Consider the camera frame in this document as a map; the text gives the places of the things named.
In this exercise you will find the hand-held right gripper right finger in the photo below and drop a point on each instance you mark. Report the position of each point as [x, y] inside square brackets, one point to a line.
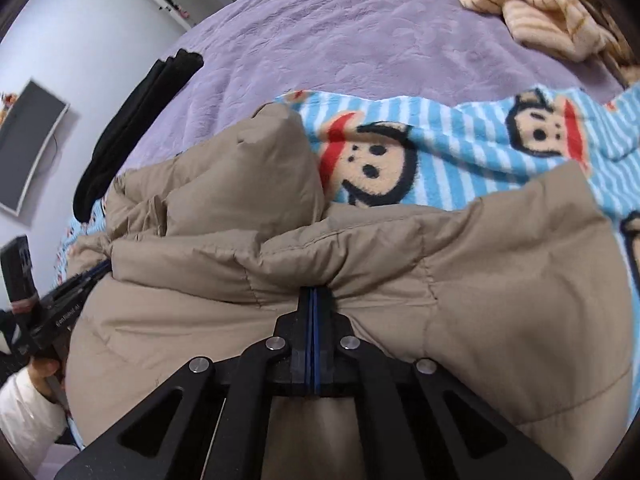
[322, 320]

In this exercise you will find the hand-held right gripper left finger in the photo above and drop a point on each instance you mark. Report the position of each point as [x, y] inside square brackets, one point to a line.
[306, 320]

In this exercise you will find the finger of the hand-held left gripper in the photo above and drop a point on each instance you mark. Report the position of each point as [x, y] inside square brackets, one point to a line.
[80, 282]

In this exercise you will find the tan puffer jacket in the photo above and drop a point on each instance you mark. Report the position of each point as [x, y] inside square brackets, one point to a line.
[400, 270]

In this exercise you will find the person's left hand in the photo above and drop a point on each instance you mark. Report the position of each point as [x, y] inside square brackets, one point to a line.
[45, 372]

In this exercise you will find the folded black cloth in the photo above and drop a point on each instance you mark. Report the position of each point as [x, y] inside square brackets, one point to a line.
[135, 125]

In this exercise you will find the monkey print striped blanket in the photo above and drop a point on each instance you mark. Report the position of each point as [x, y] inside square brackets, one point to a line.
[450, 160]

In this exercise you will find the purple bedspread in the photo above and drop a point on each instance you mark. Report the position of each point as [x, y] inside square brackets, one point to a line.
[350, 35]

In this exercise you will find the beige striped fleece garment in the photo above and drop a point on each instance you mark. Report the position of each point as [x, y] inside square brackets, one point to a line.
[540, 5]

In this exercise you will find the wall-mounted monitor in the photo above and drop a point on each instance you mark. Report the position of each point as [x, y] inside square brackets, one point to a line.
[27, 145]

